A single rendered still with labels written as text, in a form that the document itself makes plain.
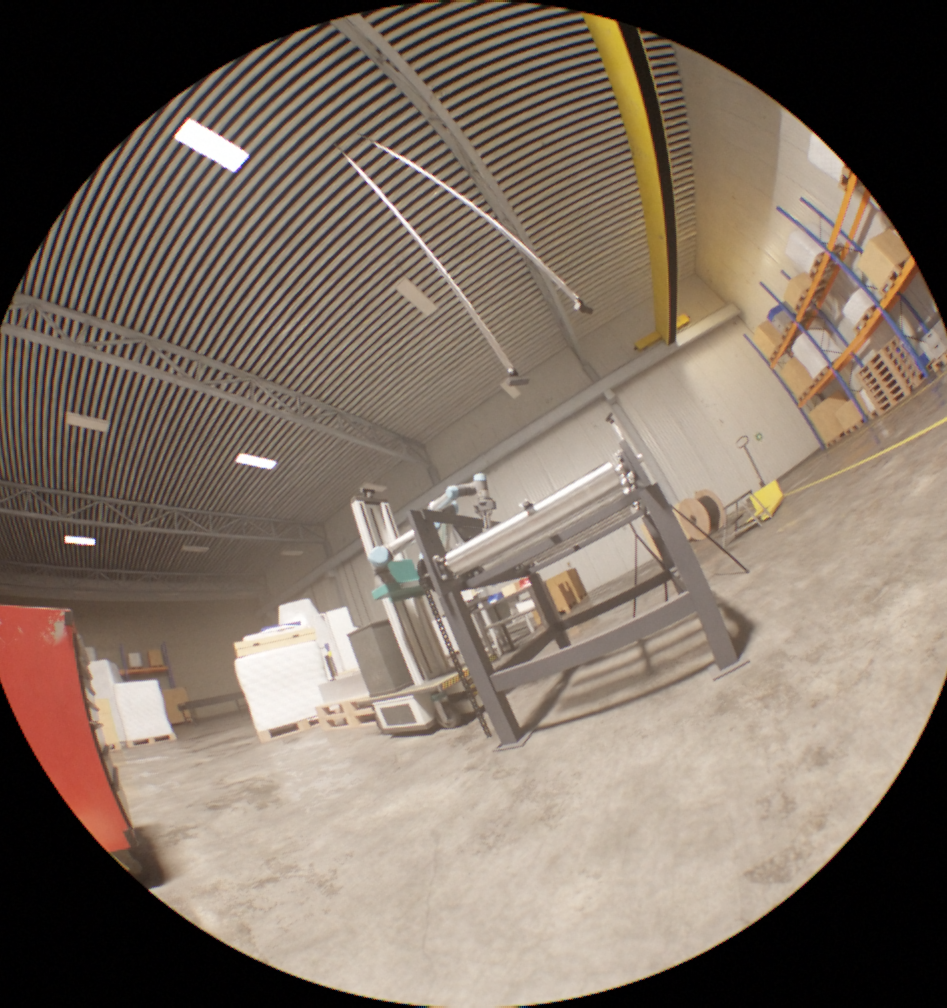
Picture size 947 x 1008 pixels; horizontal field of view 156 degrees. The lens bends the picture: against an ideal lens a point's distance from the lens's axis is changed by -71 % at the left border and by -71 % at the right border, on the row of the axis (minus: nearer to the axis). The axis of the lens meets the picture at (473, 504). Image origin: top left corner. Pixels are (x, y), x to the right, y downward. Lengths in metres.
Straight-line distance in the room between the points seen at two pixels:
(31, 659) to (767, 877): 1.75
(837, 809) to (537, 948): 0.51
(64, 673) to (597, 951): 1.46
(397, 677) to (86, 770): 1.99
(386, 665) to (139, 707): 7.11
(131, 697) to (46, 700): 7.46
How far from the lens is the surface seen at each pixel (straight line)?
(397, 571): 2.56
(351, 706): 3.59
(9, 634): 1.47
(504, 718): 1.57
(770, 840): 0.73
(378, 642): 2.49
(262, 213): 8.22
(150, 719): 8.86
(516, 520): 1.37
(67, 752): 1.42
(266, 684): 4.67
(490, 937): 0.78
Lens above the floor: 0.57
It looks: 18 degrees up
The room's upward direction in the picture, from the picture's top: 24 degrees counter-clockwise
